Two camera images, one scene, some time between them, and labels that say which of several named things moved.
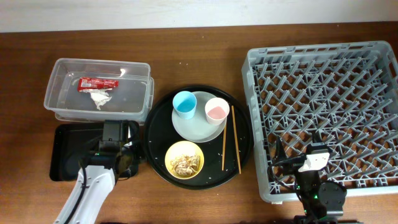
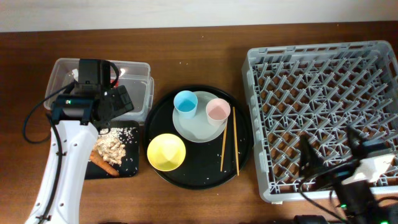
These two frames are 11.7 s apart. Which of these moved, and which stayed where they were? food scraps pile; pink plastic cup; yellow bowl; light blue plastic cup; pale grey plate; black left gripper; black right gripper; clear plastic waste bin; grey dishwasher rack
Moved: black left gripper; food scraps pile; yellow bowl; black right gripper
Stayed: pale grey plate; clear plastic waste bin; pink plastic cup; light blue plastic cup; grey dishwasher rack
